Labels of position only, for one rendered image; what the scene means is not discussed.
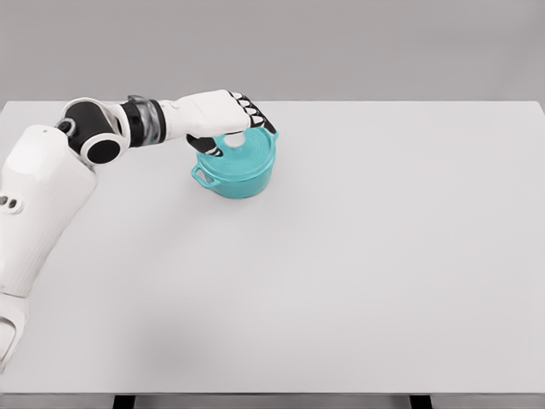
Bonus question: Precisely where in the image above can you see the white table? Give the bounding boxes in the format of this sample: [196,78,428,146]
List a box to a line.
[0,100,545,409]

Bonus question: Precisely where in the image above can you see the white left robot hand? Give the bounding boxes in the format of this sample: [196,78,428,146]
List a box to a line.
[181,89,278,158]

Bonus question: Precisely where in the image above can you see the teal pot lid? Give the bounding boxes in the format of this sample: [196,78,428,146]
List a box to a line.
[196,128,275,172]

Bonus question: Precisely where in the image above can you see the teal pot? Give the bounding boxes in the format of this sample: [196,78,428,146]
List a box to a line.
[190,129,281,200]

